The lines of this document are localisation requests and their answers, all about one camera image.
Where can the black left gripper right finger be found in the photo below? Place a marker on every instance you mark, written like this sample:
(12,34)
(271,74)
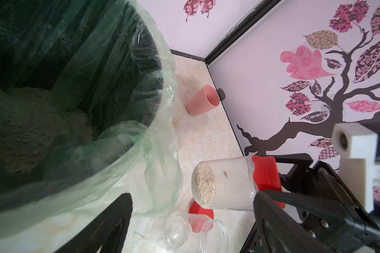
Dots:
(277,231)

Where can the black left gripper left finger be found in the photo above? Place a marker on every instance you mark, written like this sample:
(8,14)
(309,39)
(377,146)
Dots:
(107,232)

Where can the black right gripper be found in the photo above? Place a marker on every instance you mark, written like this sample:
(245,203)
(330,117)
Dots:
(324,206)

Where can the oatmeal jar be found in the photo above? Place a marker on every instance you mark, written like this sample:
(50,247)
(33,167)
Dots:
(224,184)
(194,233)

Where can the red jar lid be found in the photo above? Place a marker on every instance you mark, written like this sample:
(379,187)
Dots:
(265,175)
(199,216)

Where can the black trash bin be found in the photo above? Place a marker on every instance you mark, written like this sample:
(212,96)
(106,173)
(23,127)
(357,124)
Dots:
(100,57)

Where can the clear plastic bin liner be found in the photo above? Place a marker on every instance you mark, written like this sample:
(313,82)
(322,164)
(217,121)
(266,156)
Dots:
(51,162)

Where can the pink plastic cup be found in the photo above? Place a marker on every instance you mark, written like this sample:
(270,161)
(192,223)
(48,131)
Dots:
(204,101)

